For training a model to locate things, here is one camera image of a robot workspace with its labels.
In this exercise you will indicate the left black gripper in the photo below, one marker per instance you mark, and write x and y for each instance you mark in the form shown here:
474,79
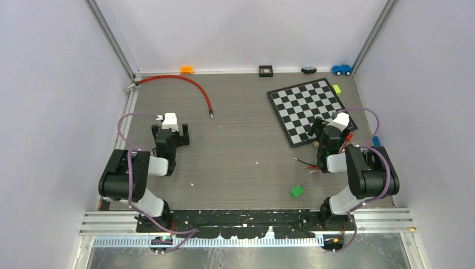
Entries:
181,140

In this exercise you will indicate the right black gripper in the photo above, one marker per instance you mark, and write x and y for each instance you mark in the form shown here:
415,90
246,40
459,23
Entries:
317,125

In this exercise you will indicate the black cable padlock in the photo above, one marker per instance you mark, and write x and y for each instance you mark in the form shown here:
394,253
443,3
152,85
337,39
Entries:
309,165

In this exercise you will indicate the red cable padlock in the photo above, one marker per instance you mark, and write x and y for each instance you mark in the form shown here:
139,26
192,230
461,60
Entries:
328,145

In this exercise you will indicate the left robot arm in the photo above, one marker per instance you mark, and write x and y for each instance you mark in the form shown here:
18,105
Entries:
125,176

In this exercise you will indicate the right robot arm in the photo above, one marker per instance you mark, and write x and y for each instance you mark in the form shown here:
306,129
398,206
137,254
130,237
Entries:
370,174

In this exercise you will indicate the black white chessboard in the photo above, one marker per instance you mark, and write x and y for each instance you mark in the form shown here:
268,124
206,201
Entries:
297,106

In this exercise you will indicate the lime green block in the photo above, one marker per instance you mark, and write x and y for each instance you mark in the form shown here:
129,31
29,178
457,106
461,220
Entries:
337,90

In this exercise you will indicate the small black toy car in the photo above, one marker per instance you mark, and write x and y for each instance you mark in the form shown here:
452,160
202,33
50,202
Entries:
308,70

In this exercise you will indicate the blue toy brick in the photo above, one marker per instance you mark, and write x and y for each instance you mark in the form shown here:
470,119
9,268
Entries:
376,141

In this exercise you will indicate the blue toy car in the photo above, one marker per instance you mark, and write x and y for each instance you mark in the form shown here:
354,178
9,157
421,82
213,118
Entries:
343,69

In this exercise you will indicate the green toy brick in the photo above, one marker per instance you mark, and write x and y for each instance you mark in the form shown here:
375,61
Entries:
296,192

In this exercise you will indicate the orange toy block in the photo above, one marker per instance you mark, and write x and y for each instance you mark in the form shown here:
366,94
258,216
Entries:
186,70

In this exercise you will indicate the small black box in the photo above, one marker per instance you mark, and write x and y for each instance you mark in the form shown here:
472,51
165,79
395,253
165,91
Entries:
265,71

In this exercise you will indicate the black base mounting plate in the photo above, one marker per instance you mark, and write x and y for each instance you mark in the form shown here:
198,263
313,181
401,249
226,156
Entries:
251,224

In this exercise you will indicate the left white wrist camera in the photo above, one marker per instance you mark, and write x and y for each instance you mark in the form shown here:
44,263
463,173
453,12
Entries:
168,121

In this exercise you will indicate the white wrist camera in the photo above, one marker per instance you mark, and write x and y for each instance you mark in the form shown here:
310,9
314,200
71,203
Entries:
168,121
341,121

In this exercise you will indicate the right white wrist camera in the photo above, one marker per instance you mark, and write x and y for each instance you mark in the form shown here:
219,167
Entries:
341,121

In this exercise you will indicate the aluminium front rail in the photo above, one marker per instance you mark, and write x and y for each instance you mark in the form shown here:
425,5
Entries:
118,229

